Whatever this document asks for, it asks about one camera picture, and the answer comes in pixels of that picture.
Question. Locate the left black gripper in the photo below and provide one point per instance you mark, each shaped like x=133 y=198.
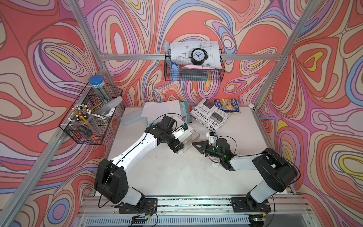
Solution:
x=173 y=145

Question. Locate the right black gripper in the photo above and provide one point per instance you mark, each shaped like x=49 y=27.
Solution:
x=203 y=148

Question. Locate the white three-drawer box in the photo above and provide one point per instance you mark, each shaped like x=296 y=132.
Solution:
x=191 y=137

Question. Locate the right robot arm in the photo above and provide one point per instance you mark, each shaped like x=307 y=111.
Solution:
x=277 y=172

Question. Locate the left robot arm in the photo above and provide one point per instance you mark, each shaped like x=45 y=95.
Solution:
x=111 y=177

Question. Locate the white round earphone case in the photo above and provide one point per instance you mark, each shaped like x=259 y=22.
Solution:
x=215 y=164

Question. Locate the folded newspaper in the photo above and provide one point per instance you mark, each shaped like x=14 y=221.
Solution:
x=209 y=115

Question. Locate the white open notebook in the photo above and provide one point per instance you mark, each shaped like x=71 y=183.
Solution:
x=152 y=110

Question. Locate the teal books stack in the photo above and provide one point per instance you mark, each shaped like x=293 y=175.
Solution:
x=185 y=111

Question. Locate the translucent plastic box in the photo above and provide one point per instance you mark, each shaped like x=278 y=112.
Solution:
x=134 y=117

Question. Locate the blue book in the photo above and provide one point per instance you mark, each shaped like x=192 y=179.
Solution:
x=227 y=105

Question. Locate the black round clock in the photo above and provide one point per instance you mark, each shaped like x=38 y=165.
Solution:
x=198 y=56

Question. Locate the white drawing sheet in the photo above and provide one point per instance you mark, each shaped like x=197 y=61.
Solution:
x=181 y=53

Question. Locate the clear cup with pens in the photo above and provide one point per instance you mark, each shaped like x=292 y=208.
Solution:
x=82 y=118

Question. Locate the blue lid pencil jar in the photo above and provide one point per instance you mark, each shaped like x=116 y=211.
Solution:
x=98 y=84

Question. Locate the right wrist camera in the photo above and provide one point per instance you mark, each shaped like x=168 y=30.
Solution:
x=211 y=137

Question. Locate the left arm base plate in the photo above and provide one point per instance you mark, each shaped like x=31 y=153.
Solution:
x=148 y=205

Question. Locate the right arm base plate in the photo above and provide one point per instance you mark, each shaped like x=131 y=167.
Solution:
x=248 y=204

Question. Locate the black wire wall basket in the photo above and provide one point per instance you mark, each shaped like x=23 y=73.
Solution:
x=177 y=72

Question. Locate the black wire side basket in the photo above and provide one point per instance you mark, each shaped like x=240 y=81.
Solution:
x=104 y=120

